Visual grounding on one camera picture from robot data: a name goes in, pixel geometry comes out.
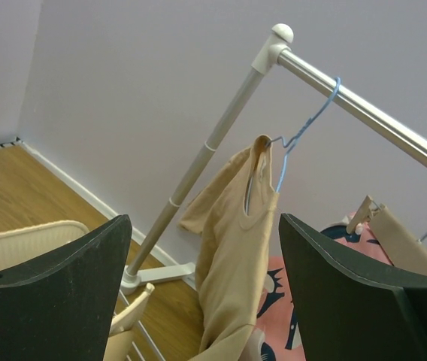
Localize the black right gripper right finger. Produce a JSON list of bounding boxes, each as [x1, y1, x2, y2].
[[278, 214, 427, 360]]

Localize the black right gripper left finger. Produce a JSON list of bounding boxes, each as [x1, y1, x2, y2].
[[0, 215, 132, 360]]

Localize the beige plate orange leaves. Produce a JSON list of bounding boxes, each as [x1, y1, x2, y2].
[[103, 330, 135, 361]]

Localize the yellow woven placemat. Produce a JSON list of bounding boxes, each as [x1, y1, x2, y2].
[[109, 283, 155, 336]]

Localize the pink patterned hanging garment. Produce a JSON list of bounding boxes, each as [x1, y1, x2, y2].
[[240, 215, 391, 360]]

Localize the wooden clip hanger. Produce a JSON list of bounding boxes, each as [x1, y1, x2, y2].
[[347, 196, 427, 276]]

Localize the beige hanging shirt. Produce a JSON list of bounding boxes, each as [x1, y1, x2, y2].
[[178, 135, 279, 360]]

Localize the white wire dish rack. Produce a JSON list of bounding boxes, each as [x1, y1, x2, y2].
[[116, 290, 165, 360]]

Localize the blue wire hanger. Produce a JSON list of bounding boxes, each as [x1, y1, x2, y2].
[[265, 77, 342, 193]]

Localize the white clothes rack frame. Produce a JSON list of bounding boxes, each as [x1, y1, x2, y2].
[[119, 23, 427, 296]]

